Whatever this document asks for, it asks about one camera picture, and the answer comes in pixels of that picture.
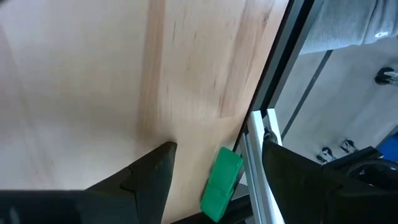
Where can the green plastic block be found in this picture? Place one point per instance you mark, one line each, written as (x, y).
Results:
(222, 180)

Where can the office chair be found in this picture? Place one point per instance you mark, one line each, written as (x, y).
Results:
(382, 76)

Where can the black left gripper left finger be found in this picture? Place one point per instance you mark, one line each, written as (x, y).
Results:
(146, 189)

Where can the black aluminium table frame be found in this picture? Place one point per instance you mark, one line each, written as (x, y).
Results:
(281, 62)

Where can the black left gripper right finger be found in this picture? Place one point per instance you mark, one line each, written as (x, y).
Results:
(292, 186)

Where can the silver aluminium extrusion post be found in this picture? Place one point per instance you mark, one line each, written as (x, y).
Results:
(256, 140)

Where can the blue storage bin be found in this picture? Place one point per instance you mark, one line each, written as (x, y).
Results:
(390, 149)

